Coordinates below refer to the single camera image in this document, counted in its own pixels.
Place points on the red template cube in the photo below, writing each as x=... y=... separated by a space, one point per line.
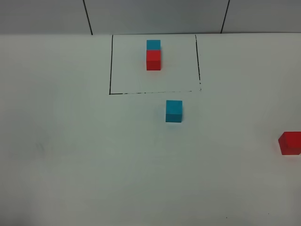
x=153 y=60

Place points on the blue template cube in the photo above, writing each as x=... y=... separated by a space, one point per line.
x=153 y=45

